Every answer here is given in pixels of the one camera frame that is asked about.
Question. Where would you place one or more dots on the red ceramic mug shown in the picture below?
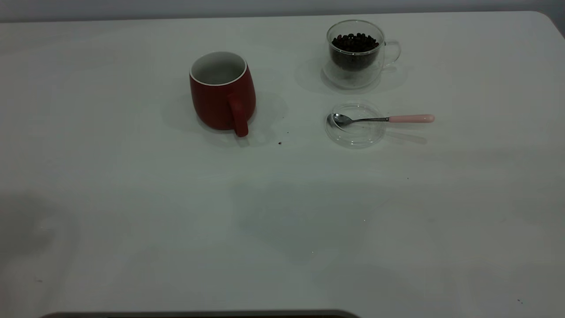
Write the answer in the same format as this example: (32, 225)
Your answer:
(214, 104)

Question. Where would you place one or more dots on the clear double-wall glass cup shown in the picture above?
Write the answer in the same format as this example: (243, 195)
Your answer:
(373, 73)

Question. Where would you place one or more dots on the dark coffee beans pile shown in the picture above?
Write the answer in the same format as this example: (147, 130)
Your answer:
(354, 48)

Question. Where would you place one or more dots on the clear round glass lid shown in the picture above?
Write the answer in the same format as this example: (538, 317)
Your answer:
(357, 137)

